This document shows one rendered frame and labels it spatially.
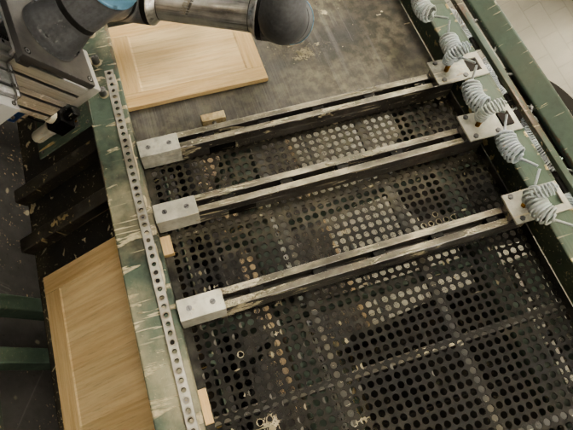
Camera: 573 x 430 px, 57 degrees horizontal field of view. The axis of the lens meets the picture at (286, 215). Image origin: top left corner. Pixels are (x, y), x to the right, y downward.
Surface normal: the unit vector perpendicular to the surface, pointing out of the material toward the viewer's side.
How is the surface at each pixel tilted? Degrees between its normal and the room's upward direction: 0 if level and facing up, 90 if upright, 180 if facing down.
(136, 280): 59
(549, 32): 90
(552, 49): 90
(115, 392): 90
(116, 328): 90
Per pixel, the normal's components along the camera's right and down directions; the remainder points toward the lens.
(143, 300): 0.05, -0.44
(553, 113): -0.44, -0.25
